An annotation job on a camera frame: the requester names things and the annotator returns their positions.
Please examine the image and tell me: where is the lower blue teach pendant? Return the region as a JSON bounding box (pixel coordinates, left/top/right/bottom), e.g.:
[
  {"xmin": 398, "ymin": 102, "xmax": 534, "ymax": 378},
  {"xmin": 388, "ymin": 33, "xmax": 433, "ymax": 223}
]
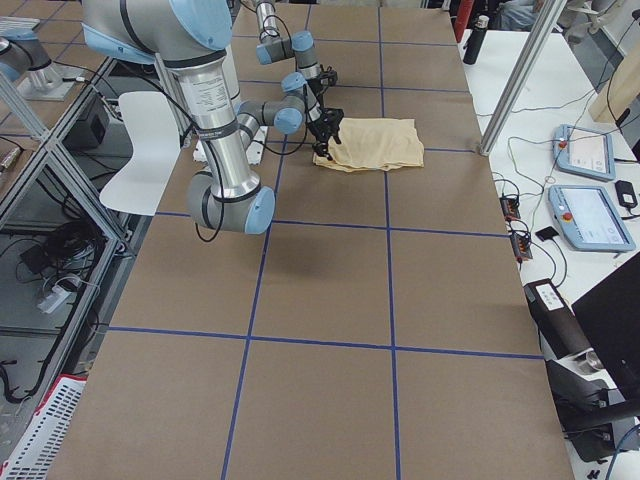
[{"xmin": 548, "ymin": 185, "xmax": 636, "ymax": 253}]

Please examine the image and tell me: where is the red bottle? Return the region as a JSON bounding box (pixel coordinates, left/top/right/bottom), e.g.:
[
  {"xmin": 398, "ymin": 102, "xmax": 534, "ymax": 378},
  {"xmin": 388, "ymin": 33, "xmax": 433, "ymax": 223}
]
[{"xmin": 454, "ymin": 0, "xmax": 475, "ymax": 43}]

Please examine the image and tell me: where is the upper blue teach pendant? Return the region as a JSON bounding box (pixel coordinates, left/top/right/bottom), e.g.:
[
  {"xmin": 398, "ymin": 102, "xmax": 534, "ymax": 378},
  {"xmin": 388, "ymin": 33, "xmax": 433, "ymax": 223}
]
[{"xmin": 552, "ymin": 124, "xmax": 616, "ymax": 181}]

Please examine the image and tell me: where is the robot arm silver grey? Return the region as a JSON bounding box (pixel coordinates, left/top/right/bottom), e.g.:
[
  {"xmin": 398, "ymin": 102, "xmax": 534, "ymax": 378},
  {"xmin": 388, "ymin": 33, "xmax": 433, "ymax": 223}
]
[
  {"xmin": 83, "ymin": 1, "xmax": 344, "ymax": 235},
  {"xmin": 253, "ymin": 1, "xmax": 326, "ymax": 91}
]

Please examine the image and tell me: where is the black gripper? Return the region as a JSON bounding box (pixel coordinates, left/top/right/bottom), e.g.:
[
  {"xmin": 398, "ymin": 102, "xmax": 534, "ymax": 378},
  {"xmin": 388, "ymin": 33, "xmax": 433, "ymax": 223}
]
[{"xmin": 309, "ymin": 108, "xmax": 344, "ymax": 158}]

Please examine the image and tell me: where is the white power strip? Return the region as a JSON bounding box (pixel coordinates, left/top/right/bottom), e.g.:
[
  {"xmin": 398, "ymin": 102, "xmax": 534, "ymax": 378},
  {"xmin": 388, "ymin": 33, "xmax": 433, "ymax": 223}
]
[{"xmin": 37, "ymin": 285, "xmax": 71, "ymax": 314}]

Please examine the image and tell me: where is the beige long-sleeve graphic shirt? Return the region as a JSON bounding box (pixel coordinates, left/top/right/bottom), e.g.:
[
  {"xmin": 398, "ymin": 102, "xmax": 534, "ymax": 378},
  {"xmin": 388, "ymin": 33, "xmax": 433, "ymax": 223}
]
[{"xmin": 313, "ymin": 118, "xmax": 424, "ymax": 173}]

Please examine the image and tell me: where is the blue teach pendant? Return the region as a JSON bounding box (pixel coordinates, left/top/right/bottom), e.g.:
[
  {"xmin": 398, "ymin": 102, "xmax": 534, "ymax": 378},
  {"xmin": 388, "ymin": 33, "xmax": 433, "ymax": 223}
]
[
  {"xmin": 548, "ymin": 185, "xmax": 636, "ymax": 253},
  {"xmin": 552, "ymin": 124, "xmax": 616, "ymax": 181}
]

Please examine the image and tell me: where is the white perforated basket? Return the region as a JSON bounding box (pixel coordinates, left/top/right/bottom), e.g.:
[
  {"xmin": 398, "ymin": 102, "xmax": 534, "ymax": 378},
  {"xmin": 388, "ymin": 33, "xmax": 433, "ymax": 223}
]
[{"xmin": 1, "ymin": 374, "xmax": 87, "ymax": 479}]

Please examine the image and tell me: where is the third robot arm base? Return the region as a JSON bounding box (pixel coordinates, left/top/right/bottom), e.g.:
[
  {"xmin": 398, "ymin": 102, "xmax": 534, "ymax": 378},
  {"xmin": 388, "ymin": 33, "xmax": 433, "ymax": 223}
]
[{"xmin": 1, "ymin": 16, "xmax": 85, "ymax": 101}]

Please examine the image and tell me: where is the white plastic chair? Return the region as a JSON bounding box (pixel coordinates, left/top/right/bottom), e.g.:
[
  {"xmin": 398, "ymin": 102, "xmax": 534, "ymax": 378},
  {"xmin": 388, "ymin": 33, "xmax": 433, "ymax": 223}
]
[{"xmin": 99, "ymin": 91, "xmax": 181, "ymax": 216}]

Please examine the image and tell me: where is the black monitor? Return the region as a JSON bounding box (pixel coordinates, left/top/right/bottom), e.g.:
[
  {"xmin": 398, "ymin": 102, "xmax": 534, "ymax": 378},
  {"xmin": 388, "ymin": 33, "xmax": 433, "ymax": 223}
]
[{"xmin": 572, "ymin": 255, "xmax": 639, "ymax": 399}]

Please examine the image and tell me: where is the black water bottle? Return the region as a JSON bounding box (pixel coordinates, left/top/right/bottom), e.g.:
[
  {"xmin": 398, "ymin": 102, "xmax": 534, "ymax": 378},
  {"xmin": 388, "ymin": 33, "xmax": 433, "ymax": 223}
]
[{"xmin": 463, "ymin": 15, "xmax": 490, "ymax": 65}]

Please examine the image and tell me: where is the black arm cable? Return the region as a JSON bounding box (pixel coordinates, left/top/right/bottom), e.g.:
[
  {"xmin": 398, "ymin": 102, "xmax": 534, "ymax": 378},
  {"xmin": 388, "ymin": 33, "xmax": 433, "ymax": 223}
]
[{"xmin": 159, "ymin": 84, "xmax": 326, "ymax": 244}]

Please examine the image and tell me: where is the aluminium frame post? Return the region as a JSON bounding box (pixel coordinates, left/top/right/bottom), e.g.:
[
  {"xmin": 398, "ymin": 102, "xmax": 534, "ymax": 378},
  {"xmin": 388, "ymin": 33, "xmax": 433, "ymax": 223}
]
[{"xmin": 478, "ymin": 0, "xmax": 566, "ymax": 156}]

